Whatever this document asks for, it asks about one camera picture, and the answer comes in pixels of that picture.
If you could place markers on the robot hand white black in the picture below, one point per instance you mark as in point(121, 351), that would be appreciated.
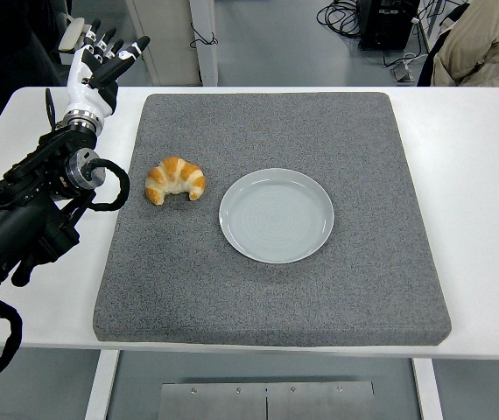
point(84, 94)

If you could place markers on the golden croissant bread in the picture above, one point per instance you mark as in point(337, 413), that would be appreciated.
point(175, 175)

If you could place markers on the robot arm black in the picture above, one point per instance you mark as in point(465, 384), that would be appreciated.
point(17, 210)

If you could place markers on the pale grey round plate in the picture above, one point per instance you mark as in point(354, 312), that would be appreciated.
point(276, 219)

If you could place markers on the grey metal plate with screws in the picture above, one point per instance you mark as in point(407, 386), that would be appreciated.
point(214, 402)

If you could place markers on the office chair with white armrest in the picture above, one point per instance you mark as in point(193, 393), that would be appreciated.
point(71, 35)

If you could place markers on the white cabinet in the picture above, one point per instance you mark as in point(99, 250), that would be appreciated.
point(166, 52)

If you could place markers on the grey speckled foam mat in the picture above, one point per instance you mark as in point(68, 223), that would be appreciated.
point(276, 306)

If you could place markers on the white table leg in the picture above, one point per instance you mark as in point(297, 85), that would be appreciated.
point(100, 389)
point(428, 394)

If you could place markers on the black computer case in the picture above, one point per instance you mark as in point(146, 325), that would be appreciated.
point(385, 26)

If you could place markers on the grey power adapter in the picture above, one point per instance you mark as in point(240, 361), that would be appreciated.
point(402, 72)

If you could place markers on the black chair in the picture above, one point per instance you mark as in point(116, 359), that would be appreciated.
point(426, 63)

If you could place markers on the person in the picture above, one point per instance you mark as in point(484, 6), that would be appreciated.
point(481, 48)

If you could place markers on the white upright post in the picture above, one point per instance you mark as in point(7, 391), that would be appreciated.
point(205, 57)

